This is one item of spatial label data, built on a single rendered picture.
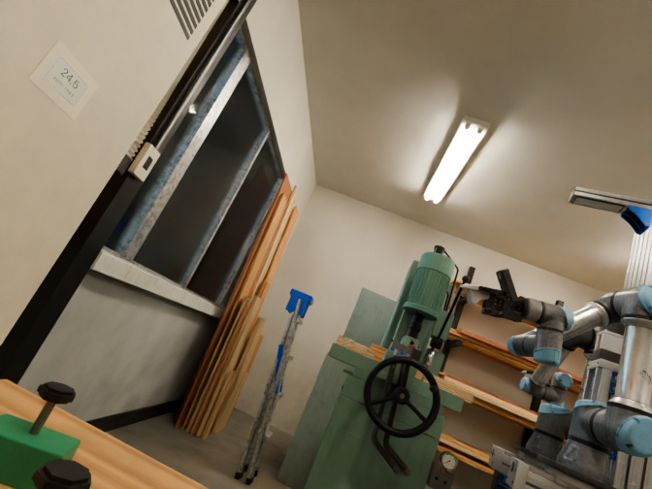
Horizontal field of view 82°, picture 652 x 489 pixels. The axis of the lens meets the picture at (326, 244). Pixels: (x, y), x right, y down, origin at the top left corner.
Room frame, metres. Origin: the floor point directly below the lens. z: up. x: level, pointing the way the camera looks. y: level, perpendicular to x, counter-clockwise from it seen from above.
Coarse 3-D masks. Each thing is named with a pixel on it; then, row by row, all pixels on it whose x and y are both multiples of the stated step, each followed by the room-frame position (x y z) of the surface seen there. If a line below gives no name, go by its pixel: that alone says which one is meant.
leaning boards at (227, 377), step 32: (288, 192) 3.26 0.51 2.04; (288, 224) 3.55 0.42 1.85; (256, 256) 2.96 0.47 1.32; (256, 288) 3.34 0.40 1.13; (224, 320) 2.94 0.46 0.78; (256, 320) 3.18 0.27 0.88; (224, 352) 2.96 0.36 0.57; (256, 352) 3.65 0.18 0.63; (192, 384) 3.00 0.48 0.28; (224, 384) 2.93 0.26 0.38; (192, 416) 2.94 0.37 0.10; (224, 416) 3.25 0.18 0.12
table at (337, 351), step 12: (336, 348) 1.72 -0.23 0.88; (348, 360) 1.71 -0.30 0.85; (360, 360) 1.70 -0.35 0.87; (372, 360) 1.69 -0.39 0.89; (384, 372) 1.59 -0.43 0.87; (396, 384) 1.58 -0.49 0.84; (408, 384) 1.57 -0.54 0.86; (420, 384) 1.65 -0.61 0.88; (432, 396) 1.64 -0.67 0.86; (444, 396) 1.63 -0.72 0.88; (456, 396) 1.62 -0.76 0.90; (456, 408) 1.62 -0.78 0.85
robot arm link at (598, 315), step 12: (600, 300) 1.26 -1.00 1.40; (576, 312) 1.27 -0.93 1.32; (588, 312) 1.25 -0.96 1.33; (600, 312) 1.25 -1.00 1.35; (612, 312) 1.23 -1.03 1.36; (576, 324) 1.25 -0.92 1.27; (588, 324) 1.25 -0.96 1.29; (600, 324) 1.26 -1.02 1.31; (516, 336) 1.30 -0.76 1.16; (564, 336) 1.25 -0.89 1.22; (516, 348) 1.28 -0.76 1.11
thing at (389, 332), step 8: (416, 264) 2.02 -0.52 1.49; (408, 272) 2.05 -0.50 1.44; (408, 280) 2.02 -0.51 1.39; (408, 288) 2.02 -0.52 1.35; (400, 296) 2.03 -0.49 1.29; (400, 304) 2.02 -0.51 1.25; (400, 312) 2.02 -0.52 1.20; (392, 320) 2.02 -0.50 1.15; (392, 328) 2.02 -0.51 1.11; (432, 328) 1.98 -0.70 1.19; (384, 336) 2.08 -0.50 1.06; (392, 336) 2.02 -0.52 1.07; (384, 344) 2.02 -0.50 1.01; (424, 344) 1.98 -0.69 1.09; (424, 352) 1.98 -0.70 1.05
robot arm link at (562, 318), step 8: (544, 304) 1.13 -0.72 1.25; (544, 312) 1.13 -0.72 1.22; (552, 312) 1.12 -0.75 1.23; (560, 312) 1.12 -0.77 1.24; (568, 312) 1.12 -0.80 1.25; (544, 320) 1.14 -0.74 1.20; (552, 320) 1.13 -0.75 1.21; (560, 320) 1.12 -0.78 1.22; (568, 320) 1.12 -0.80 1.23; (560, 328) 1.12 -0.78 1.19; (568, 328) 1.14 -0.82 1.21
